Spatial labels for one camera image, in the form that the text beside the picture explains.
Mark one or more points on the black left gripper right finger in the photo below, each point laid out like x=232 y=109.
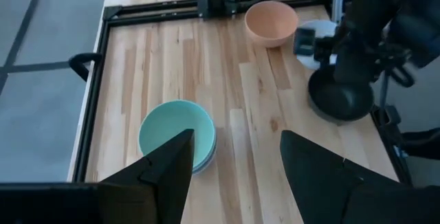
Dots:
x=330 y=189

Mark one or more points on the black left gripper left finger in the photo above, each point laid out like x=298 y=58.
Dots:
x=161 y=182

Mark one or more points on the white bowl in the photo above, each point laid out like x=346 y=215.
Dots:
x=323 y=28

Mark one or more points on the dark blue-black bowl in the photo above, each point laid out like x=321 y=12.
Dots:
x=337 y=103

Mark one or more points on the peach orange bowl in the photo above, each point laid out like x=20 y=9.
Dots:
x=271 y=21

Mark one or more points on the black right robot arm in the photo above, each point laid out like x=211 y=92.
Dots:
x=371 y=14

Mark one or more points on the black aluminium table frame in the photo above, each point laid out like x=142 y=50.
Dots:
x=90 y=114

